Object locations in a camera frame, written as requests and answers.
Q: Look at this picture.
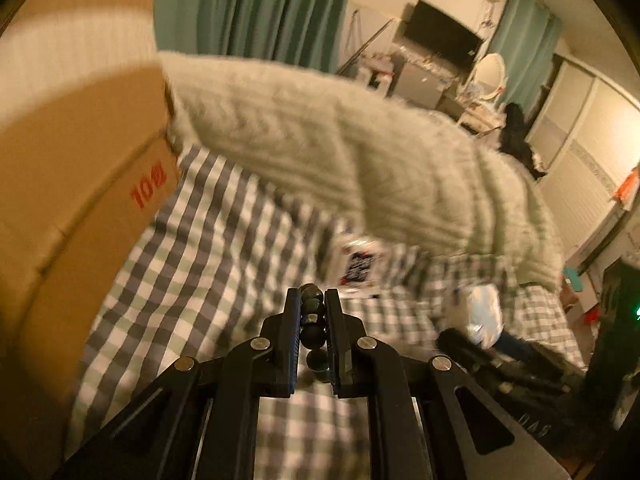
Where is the black flat television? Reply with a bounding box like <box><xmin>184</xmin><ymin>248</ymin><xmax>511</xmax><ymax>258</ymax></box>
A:
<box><xmin>402</xmin><ymin>0</ymin><xmax>485</xmax><ymax>69</ymax></box>

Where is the dark hanging clothing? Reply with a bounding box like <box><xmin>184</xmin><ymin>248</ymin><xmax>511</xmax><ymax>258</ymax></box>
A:
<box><xmin>497</xmin><ymin>102</ymin><xmax>549</xmax><ymax>181</ymax></box>

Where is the brown cardboard box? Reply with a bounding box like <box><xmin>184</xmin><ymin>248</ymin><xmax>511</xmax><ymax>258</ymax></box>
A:
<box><xmin>0</xmin><ymin>0</ymin><xmax>182</xmax><ymax>411</ymax></box>

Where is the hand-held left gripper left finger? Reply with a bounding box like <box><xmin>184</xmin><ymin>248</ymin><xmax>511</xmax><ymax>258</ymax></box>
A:
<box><xmin>55</xmin><ymin>287</ymin><xmax>302</xmax><ymax>480</ymax></box>

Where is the thin metal stand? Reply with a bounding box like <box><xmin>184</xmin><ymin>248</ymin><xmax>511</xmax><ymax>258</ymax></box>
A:
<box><xmin>340</xmin><ymin>9</ymin><xmax>396</xmax><ymax>74</ymax></box>

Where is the pale green knitted blanket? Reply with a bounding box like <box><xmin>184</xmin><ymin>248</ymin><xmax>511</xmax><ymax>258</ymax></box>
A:
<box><xmin>160</xmin><ymin>52</ymin><xmax>567</xmax><ymax>294</ymax></box>

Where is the narrow teal curtain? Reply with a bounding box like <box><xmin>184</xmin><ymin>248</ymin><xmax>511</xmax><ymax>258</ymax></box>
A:
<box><xmin>492</xmin><ymin>0</ymin><xmax>564</xmax><ymax>111</ymax></box>

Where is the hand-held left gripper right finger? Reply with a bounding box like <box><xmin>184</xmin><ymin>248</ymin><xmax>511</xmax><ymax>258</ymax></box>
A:
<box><xmin>326</xmin><ymin>287</ymin><xmax>571</xmax><ymax>480</ymax></box>

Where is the white dressing table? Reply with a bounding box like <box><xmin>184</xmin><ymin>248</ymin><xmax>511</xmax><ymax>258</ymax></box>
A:
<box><xmin>457</xmin><ymin>95</ymin><xmax>506</xmax><ymax>134</ymax></box>

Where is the grey mini fridge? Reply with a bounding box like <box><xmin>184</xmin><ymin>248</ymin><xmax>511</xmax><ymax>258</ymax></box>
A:
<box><xmin>390</xmin><ymin>52</ymin><xmax>451</xmax><ymax>111</ymax></box>

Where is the grey checked bed sheet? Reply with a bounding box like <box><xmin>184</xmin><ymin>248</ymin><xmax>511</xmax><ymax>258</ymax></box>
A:
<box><xmin>65</xmin><ymin>142</ymin><xmax>587</xmax><ymax>480</ymax></box>

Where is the white packet dark print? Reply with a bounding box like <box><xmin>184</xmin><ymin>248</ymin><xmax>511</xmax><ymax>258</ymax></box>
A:
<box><xmin>327</xmin><ymin>234</ymin><xmax>389</xmax><ymax>294</ymax></box>

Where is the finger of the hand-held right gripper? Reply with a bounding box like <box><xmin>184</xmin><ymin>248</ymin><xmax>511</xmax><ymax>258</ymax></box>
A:
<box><xmin>492</xmin><ymin>332</ymin><xmax>589</xmax><ymax>377</ymax></box>
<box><xmin>435</xmin><ymin>327</ymin><xmax>571</xmax><ymax>397</ymax></box>

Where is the white oval vanity mirror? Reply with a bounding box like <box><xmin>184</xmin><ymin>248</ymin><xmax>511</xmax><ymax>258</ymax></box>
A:
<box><xmin>467</xmin><ymin>52</ymin><xmax>507</xmax><ymax>104</ymax></box>

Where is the black bead bracelet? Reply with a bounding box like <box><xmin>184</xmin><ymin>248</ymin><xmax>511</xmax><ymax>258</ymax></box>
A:
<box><xmin>298</xmin><ymin>282</ymin><xmax>331</xmax><ymax>377</ymax></box>

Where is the wide teal curtain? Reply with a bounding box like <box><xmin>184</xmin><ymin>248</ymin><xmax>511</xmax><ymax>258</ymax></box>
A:
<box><xmin>152</xmin><ymin>0</ymin><xmax>359</xmax><ymax>74</ymax></box>

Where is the white sliding wardrobe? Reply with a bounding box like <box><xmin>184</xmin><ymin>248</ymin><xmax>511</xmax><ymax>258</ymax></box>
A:
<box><xmin>525</xmin><ymin>57</ymin><xmax>640</xmax><ymax>262</ymax></box>

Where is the orange paper decoration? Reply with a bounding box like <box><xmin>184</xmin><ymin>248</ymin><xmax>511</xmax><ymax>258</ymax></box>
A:
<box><xmin>612</xmin><ymin>167</ymin><xmax>640</xmax><ymax>206</ymax></box>

